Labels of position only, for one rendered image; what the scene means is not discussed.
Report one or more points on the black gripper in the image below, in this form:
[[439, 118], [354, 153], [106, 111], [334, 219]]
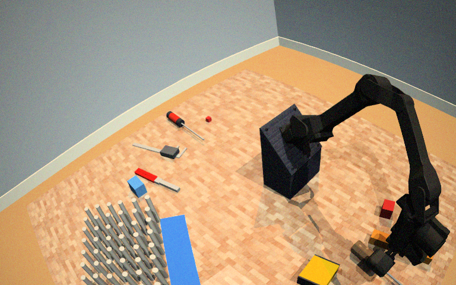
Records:
[[381, 262]]

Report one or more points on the red and black screwdriver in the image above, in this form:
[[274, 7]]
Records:
[[178, 121]]

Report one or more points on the blue cube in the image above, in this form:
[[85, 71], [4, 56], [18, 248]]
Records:
[[137, 186]]

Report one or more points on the orange rectangular bar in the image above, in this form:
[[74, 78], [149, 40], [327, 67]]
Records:
[[379, 239]]

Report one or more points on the blue flat strip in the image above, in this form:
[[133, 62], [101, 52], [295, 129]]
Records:
[[179, 255]]

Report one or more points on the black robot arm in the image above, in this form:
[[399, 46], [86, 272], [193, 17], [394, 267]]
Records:
[[424, 186]]

